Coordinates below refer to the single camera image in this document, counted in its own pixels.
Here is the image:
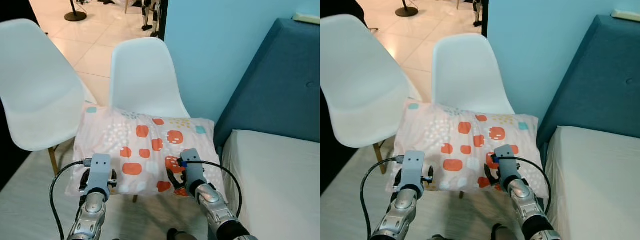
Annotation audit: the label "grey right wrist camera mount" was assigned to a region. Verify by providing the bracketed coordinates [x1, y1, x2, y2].
[180, 149, 207, 190]
[494, 145, 521, 183]

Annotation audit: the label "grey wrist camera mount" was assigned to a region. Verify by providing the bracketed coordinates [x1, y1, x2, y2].
[494, 145, 521, 183]
[180, 149, 207, 190]
[86, 154, 112, 197]
[401, 150, 426, 190]

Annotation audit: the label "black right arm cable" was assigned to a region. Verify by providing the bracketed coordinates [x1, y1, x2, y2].
[495, 156, 553, 202]
[186, 160, 244, 218]

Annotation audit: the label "white item on headboard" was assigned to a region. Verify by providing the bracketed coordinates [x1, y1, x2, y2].
[611, 9, 640, 23]
[292, 12, 321, 26]

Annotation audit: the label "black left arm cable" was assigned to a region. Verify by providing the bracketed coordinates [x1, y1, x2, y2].
[360, 156, 405, 240]
[49, 159, 92, 240]

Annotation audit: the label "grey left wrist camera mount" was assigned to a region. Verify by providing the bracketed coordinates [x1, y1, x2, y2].
[86, 154, 112, 197]
[401, 150, 426, 190]

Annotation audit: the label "black round stand base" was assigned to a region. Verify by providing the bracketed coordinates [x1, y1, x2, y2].
[64, 0, 88, 22]
[395, 0, 420, 18]

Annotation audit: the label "white bed mattress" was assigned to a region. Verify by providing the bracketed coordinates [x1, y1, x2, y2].
[221, 130, 321, 240]
[545, 126, 640, 240]

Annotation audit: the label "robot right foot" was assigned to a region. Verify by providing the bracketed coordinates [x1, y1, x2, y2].
[166, 228, 199, 240]
[491, 223, 521, 240]

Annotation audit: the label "background robot legs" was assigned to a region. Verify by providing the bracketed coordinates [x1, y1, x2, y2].
[472, 0, 485, 27]
[141, 0, 161, 38]

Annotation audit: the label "white plastic shell chair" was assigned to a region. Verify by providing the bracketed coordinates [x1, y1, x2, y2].
[431, 33, 516, 200]
[0, 19, 97, 176]
[109, 37, 191, 204]
[320, 14, 423, 175]

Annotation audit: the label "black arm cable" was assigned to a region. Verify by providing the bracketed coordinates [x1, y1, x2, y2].
[49, 159, 92, 240]
[495, 156, 553, 202]
[360, 156, 405, 240]
[186, 160, 244, 218]

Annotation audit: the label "pink pillow with orange patches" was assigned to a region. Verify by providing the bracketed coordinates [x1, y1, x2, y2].
[392, 98, 550, 193]
[65, 103, 227, 199]

